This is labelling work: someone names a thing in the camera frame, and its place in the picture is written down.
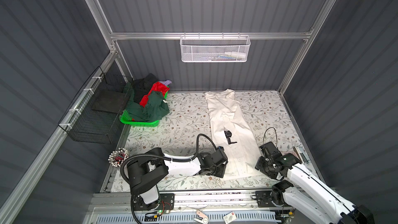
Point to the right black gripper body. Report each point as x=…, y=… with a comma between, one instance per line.
x=264, y=166

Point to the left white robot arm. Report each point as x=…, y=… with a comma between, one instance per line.
x=144, y=171

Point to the pink calculator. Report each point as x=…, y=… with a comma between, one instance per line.
x=300, y=154

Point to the black t shirt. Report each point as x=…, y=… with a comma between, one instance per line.
x=143, y=86

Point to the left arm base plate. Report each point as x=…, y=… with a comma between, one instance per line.
x=164, y=203

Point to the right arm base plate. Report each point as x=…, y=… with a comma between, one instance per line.
x=268, y=198

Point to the red t shirt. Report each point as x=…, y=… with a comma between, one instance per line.
x=159, y=88

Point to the green laundry basket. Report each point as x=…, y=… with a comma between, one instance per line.
x=156, y=108

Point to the dark green t shirt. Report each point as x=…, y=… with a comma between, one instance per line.
x=152, y=107

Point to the white tag left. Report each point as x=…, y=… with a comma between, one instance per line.
x=201, y=218

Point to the white printed t shirt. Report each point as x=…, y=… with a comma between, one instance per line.
x=230, y=130

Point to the aluminium mounting rail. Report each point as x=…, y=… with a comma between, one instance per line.
x=183, y=199

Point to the white bottle in basket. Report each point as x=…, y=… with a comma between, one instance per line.
x=236, y=55

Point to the black wire mesh basket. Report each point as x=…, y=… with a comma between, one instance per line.
x=95, y=116

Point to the white wire mesh basket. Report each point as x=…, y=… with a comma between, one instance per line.
x=196, y=49

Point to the cup of markers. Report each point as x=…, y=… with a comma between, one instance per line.
x=117, y=157

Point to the white tag with red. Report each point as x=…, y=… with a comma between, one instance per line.
x=230, y=217

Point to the purple t shirt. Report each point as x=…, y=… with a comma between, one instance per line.
x=166, y=82

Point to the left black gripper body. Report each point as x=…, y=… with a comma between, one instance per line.
x=219, y=172

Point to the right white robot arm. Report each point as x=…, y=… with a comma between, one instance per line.
x=305, y=192

